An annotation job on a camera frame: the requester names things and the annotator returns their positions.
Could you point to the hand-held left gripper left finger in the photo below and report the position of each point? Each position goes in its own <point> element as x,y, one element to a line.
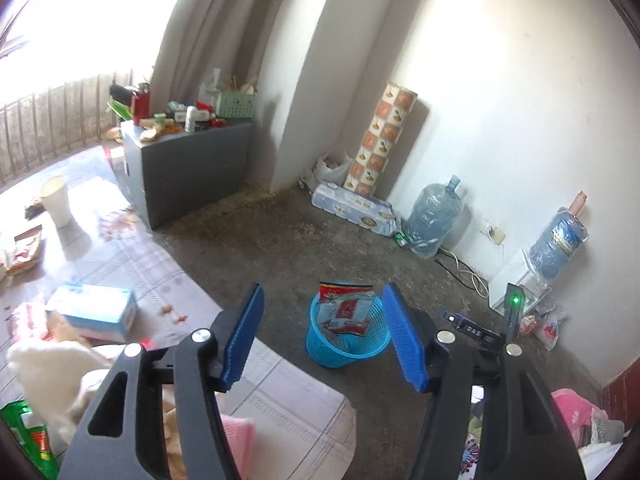
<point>242,340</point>

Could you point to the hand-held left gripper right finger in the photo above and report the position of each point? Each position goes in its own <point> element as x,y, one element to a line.
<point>406,340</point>

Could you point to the blue plastic waste basket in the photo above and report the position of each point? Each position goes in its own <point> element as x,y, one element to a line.
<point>345,352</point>

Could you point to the red snack wrapper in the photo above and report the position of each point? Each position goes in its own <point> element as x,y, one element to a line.
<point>347,310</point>

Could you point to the green snack wrapper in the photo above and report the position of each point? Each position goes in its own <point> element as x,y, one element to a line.
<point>30,440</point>

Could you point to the white water dispenser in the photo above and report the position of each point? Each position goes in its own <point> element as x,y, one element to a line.
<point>510,285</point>

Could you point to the red and white plastic bag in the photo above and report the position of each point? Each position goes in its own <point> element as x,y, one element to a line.
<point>547,327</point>

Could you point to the blue water jug on dispenser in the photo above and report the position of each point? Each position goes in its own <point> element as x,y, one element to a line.
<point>557,245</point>

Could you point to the green drink can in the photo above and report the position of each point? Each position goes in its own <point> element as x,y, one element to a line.
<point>400,239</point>

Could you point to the pink towel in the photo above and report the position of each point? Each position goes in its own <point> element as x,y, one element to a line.
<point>237,445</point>

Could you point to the patterned tablecloth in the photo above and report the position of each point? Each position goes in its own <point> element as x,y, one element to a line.
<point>150,270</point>

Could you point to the pink cloth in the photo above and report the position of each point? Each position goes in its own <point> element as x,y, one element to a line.
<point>575,415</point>

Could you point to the empty blue water jug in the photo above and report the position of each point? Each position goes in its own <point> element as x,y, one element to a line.
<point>434,220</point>

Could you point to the pack of toilet paper rolls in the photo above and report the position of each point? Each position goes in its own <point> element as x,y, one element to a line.
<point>355,209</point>

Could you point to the blue and white tissue box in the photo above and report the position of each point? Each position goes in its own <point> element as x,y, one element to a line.
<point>92,310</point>

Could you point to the grey cabinet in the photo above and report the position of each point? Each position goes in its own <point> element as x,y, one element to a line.
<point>195,170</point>

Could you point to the person's fluffy white clothing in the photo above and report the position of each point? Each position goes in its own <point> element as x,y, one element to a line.
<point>55,380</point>

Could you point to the rolled patterned floor mat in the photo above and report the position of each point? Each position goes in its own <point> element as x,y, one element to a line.
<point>380,140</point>

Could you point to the small white bottle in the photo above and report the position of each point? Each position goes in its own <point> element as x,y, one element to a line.
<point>191,120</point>

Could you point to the white paper cup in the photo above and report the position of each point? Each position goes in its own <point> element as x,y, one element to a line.
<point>56,202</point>

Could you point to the orange snack packet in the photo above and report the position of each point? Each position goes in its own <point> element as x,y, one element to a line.
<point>22,257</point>

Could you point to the green plastic storage basket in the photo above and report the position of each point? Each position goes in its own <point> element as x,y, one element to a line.
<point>236,105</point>

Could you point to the red thermos bottle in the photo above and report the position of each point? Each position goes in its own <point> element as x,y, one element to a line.
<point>141,105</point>

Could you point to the beige curtain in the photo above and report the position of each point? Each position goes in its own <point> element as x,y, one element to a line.
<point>225,25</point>

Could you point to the wall power socket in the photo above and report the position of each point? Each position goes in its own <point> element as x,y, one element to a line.
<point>492,232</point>

